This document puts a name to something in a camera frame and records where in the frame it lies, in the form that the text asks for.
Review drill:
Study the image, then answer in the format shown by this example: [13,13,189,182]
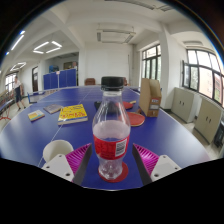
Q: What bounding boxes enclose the yellow book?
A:
[57,103,89,126]

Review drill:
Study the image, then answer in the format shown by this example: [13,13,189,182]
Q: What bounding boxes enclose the brown cardboard file box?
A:
[138,77,163,118]

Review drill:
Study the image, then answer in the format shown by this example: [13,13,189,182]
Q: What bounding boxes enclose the ceiling air conditioner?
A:
[96,29,137,45]

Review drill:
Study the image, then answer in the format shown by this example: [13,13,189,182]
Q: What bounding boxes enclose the white mug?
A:
[42,139,75,164]

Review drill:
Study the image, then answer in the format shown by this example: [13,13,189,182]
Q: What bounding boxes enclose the dark door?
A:
[31,66,39,93]

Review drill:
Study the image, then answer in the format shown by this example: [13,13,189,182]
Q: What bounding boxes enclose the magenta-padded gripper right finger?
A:
[131,143,183,186]

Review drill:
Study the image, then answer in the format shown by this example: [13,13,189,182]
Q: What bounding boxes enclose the folded blue tables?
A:
[42,68,78,90]

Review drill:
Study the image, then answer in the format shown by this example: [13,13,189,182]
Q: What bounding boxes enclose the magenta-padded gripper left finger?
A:
[41,143,93,186]

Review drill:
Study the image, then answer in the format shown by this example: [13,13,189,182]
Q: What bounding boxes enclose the ceiling lights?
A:
[0,30,63,73]

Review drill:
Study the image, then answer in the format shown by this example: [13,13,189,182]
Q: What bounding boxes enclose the person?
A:
[12,75,26,111]

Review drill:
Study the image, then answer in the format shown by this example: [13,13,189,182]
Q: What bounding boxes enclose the narrow dark-framed window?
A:
[141,44,162,88]

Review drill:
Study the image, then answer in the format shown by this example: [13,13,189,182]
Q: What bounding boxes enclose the clear red-labelled drink bottle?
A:
[92,76,131,181]

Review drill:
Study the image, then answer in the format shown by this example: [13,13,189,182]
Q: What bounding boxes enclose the small colourful book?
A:
[27,109,46,123]

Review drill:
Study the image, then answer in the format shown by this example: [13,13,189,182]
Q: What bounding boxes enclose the grey booklet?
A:
[42,103,64,115]

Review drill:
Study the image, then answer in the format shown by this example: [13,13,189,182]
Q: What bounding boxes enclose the beige cabinet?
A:
[171,87,198,124]
[194,97,224,145]

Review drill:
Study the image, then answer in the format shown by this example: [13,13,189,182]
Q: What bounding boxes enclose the wide dark-framed window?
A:
[182,49,224,107]

